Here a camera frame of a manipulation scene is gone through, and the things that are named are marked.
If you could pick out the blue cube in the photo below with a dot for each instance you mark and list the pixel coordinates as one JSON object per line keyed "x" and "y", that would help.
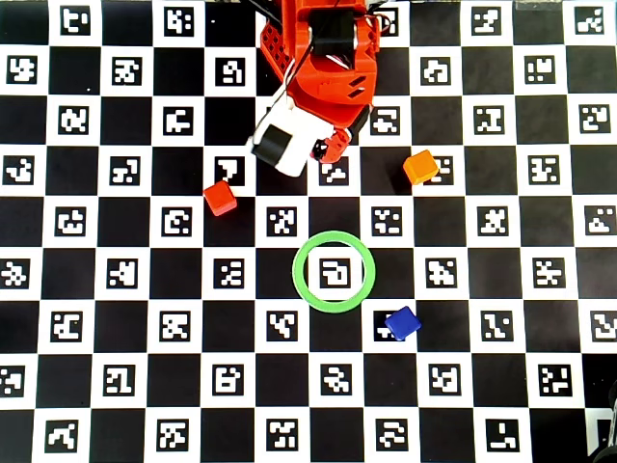
{"x": 402, "y": 323}

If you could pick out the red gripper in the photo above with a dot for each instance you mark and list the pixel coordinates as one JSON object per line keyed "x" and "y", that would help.
{"x": 335, "y": 146}

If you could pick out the red cube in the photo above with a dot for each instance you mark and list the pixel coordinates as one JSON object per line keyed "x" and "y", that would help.
{"x": 219, "y": 198}

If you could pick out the orange cube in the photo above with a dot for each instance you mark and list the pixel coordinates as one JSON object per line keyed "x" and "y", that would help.
{"x": 420, "y": 166}

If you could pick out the black white marker board mat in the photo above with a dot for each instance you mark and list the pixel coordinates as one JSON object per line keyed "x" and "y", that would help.
{"x": 72, "y": 289}

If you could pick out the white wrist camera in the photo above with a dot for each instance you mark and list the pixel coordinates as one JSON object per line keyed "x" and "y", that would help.
{"x": 272, "y": 142}

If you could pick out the red robot arm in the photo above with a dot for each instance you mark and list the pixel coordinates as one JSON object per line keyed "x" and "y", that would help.
{"x": 328, "y": 82}

